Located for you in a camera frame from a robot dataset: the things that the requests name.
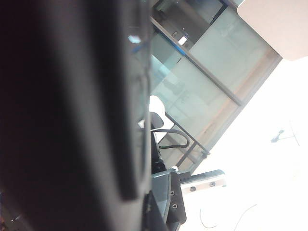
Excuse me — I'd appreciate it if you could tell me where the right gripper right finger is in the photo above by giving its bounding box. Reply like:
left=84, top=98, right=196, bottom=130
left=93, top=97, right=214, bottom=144
left=143, top=167, right=188, bottom=231

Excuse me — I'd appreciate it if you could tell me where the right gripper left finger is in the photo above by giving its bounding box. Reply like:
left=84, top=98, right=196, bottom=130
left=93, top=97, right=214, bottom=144
left=0, top=0, right=132, bottom=231

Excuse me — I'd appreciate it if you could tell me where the grey fabric desk partition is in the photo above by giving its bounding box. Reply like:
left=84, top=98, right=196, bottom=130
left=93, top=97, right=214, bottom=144
left=237, top=0, right=308, bottom=62

